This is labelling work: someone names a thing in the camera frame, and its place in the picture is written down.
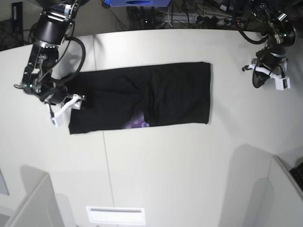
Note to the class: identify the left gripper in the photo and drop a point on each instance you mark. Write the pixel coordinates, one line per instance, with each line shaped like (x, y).
(268, 59)

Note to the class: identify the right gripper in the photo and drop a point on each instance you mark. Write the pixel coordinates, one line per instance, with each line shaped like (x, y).
(57, 95)

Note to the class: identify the black T-shirt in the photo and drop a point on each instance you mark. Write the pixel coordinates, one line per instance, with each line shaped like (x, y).
(145, 96)

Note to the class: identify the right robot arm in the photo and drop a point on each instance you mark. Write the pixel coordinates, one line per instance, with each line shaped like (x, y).
(56, 20)

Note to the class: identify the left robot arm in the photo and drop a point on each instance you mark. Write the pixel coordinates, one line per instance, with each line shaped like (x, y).
(278, 34)

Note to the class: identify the white power strip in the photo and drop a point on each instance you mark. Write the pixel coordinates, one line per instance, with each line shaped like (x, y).
(197, 21)

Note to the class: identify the blue box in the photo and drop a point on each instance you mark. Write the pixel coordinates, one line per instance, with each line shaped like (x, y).
(128, 3)

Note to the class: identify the black keyboard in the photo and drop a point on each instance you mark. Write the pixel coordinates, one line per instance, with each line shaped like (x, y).
(297, 174)

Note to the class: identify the white left partition panel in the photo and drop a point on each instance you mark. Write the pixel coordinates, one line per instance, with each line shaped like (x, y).
(41, 206)

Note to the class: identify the white partition panel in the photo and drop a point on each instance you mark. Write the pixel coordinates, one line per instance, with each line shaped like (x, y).
(41, 206)
(275, 201)

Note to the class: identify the white right partition panel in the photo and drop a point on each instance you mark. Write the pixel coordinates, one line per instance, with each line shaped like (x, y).
(275, 201)

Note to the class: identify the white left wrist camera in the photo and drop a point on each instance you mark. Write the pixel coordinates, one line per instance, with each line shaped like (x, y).
(282, 83)

